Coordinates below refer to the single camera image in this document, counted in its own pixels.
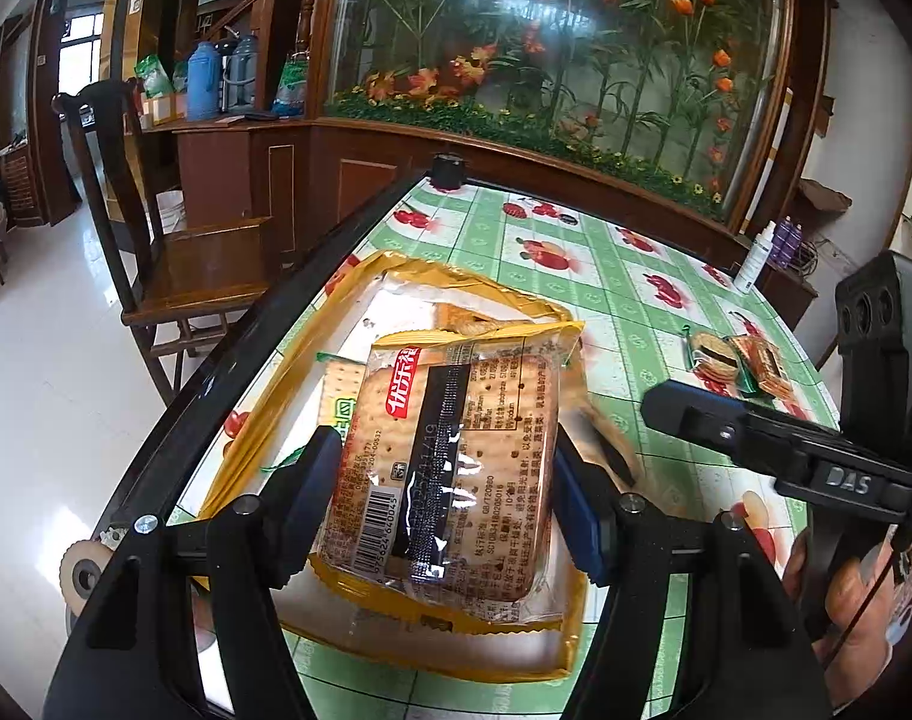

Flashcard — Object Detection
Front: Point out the person's right hand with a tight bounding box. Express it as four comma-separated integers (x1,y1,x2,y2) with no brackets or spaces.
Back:
782,532,912,713

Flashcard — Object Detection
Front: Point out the large yellow cracker bag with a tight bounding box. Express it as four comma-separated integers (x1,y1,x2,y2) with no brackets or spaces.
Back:
197,251,588,683

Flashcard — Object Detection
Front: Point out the round black-rimmed table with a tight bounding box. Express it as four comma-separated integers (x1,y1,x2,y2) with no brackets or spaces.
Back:
58,165,839,720

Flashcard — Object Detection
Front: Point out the brown cardboard box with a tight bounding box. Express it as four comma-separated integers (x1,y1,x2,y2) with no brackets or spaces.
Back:
797,178,853,215

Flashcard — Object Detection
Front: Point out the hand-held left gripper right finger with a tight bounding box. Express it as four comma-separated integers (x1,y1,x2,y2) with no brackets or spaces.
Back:
552,435,832,720

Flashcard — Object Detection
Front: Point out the yellow-edged cracker packet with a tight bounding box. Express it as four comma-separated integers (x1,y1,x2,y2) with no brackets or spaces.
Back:
308,321,586,635

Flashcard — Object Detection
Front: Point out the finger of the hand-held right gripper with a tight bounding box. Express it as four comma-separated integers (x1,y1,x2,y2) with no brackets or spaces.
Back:
640,380,847,481

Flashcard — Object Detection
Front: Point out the orange biscuit packet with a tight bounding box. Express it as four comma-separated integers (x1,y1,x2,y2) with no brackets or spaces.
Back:
730,334,794,398

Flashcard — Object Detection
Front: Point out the wooden side cabinet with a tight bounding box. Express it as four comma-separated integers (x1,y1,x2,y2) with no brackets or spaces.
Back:
0,142,52,230

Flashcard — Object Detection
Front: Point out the blue thermos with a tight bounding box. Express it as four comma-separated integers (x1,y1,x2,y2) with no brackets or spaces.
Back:
187,43,221,121

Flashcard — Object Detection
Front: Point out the grey-blue water jug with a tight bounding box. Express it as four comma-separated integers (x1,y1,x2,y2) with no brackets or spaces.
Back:
223,34,260,115

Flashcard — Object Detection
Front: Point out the green bag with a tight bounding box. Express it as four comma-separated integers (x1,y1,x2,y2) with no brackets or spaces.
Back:
133,54,173,100

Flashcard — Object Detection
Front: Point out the white spray bottle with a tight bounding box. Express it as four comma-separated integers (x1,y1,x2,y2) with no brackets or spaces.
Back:
733,221,778,293

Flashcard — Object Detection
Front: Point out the dark wooden chair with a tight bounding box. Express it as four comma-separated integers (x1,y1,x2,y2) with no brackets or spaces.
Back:
51,77,284,406

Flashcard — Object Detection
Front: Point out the tape roll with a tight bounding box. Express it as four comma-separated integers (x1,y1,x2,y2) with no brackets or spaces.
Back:
58,536,116,620

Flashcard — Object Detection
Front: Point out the round cracker packet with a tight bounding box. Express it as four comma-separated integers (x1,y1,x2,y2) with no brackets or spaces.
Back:
681,326,742,391

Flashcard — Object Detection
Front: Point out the wooden display cabinet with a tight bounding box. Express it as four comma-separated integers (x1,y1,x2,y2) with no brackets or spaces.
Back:
171,116,817,331

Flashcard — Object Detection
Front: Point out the black jar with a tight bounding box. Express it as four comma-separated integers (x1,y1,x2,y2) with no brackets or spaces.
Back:
431,154,468,192

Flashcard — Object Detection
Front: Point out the artificial flower glass display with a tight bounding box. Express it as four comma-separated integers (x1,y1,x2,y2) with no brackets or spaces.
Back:
325,0,794,218

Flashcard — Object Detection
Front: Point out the plastic bottle green label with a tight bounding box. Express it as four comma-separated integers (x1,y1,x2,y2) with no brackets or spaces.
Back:
274,52,308,119

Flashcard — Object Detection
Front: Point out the square cracker packet green label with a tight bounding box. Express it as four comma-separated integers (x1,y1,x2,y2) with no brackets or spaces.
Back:
317,352,367,451

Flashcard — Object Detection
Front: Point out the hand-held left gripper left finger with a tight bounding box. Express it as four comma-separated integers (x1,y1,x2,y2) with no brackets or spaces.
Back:
43,426,344,720

